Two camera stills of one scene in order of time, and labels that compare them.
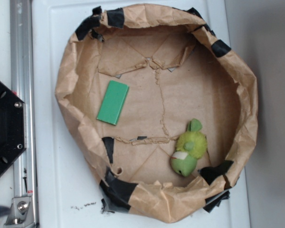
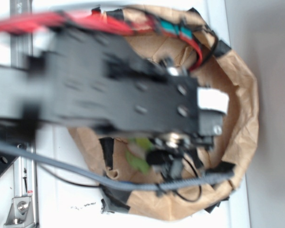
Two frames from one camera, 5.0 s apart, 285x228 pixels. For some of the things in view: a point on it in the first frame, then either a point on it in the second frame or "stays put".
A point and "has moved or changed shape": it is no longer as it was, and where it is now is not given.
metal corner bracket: x=20 y=213 stays put
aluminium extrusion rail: x=23 y=83 stays put
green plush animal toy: x=191 y=146 has moved or changed shape
